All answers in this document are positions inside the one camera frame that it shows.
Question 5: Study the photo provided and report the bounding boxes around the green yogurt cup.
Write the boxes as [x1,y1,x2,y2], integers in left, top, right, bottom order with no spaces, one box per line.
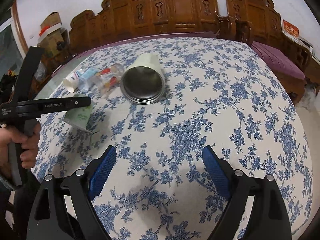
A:
[60,101,94,133]

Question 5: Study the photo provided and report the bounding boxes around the white paper cup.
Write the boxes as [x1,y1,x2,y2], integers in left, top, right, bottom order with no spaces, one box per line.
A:
[62,70,84,93]

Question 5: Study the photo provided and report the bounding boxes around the clear blue plastic cup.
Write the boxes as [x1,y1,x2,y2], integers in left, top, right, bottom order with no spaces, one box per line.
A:
[78,67,98,91]

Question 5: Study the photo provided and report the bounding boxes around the left hand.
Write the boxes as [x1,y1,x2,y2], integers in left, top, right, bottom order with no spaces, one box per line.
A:
[1,121,41,178]

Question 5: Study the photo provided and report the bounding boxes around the cardboard boxes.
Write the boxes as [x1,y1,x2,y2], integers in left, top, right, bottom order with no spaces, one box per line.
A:
[37,12,67,58]

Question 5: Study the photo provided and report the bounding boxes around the cream steel tumbler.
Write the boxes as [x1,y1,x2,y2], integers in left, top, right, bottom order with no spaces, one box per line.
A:
[120,53,165,105]

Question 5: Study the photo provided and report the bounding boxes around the blue floral tablecloth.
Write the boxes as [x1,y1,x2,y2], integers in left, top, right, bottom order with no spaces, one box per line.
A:
[33,38,313,239]

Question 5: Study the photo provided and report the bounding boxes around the carved wooden sofa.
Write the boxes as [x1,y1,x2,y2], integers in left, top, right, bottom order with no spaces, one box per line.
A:
[69,0,236,54]

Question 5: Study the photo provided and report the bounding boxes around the purple armchair cushion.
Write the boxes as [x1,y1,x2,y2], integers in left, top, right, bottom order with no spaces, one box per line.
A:
[251,41,305,80]

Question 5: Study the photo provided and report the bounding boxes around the red sign plaque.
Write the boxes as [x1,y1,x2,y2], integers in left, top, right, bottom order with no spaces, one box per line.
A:
[283,20,299,38]

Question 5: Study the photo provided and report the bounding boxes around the carved wooden armchair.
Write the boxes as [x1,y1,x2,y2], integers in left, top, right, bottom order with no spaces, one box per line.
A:
[226,0,312,104]

